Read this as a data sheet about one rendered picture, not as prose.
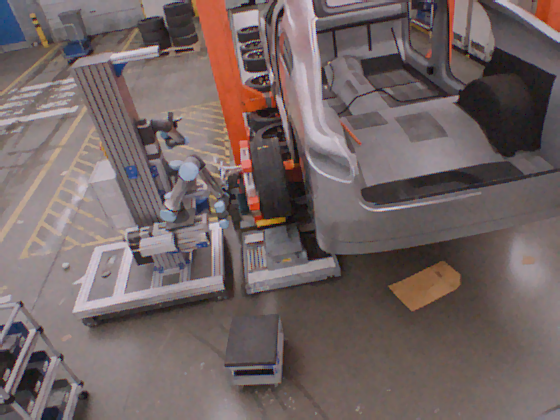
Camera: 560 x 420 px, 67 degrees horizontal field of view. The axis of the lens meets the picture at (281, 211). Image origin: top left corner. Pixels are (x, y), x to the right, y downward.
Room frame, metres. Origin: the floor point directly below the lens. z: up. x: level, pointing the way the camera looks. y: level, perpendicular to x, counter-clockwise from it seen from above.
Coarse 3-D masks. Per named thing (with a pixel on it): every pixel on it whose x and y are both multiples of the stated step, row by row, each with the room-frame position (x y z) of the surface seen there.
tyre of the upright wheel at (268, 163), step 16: (256, 144) 3.05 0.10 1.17; (272, 144) 3.00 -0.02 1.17; (256, 160) 2.87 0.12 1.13; (272, 160) 2.84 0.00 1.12; (256, 176) 2.77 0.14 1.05; (272, 176) 2.76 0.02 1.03; (272, 192) 2.71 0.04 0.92; (288, 192) 2.71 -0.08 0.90; (272, 208) 2.71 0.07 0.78; (288, 208) 2.72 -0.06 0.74
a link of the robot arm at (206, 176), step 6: (186, 156) 2.66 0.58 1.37; (198, 156) 2.66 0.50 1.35; (204, 162) 2.70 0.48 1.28; (204, 168) 2.67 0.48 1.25; (204, 174) 2.66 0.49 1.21; (210, 174) 2.68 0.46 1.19; (204, 180) 2.66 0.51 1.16; (210, 180) 2.66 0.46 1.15; (210, 186) 2.65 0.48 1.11; (216, 186) 2.66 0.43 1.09; (216, 192) 2.65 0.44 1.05; (222, 192) 2.67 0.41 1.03; (216, 198) 2.66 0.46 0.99; (222, 198) 2.65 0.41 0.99; (228, 198) 2.69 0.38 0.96
